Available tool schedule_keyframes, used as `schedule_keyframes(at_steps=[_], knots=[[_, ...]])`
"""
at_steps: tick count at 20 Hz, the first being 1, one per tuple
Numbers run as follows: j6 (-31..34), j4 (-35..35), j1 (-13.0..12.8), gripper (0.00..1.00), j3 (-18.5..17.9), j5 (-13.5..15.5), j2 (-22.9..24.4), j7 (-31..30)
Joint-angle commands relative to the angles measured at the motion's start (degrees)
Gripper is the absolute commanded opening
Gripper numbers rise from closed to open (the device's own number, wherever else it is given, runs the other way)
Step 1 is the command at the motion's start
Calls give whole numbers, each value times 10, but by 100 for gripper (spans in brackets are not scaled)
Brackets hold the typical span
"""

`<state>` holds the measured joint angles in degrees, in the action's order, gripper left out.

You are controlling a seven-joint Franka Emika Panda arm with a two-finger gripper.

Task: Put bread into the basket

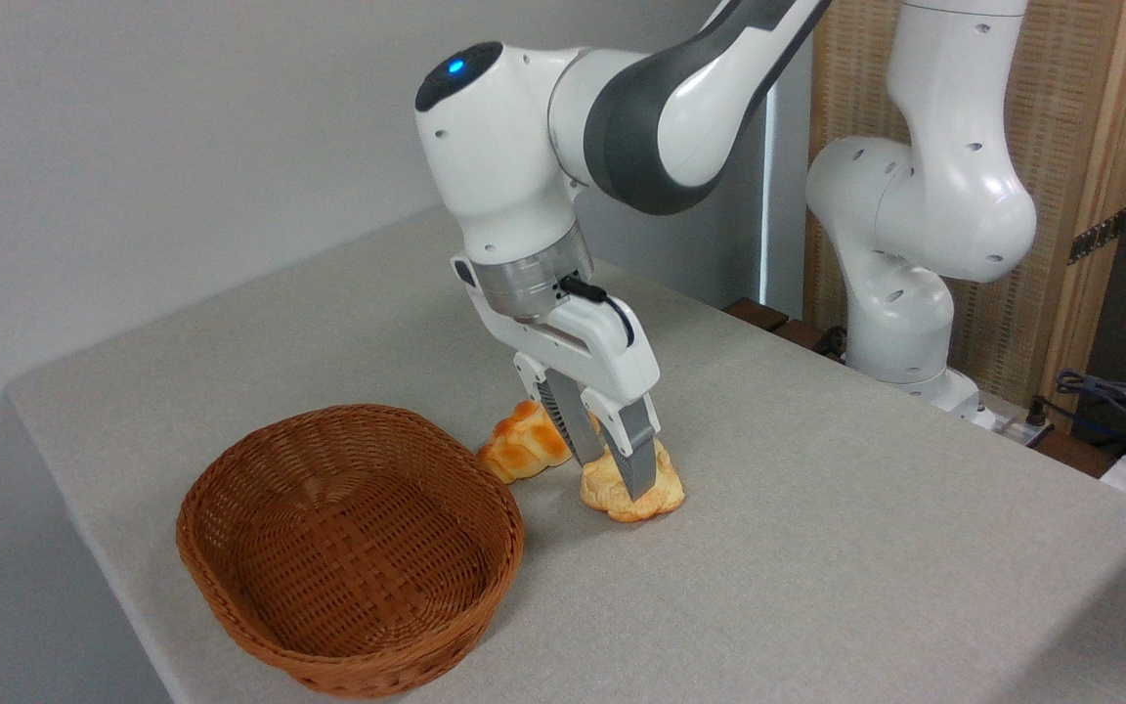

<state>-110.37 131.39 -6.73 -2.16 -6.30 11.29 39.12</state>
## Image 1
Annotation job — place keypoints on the brown wicker basket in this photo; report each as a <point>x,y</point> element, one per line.
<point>348,548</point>

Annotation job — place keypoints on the grey tablecloth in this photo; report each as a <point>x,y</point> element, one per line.
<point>817,548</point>

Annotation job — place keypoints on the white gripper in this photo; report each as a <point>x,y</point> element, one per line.
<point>597,357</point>

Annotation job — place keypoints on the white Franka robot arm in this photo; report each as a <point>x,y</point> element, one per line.
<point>925,196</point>

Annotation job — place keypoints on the metal screen hinge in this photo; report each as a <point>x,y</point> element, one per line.
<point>1097,237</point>

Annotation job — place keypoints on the round orange bread bun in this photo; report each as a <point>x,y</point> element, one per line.
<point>612,489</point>

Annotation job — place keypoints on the flat golden lattice bread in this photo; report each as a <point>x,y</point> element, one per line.
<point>522,448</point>

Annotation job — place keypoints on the rattan wooden folding screen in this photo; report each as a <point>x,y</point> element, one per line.
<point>1071,127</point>

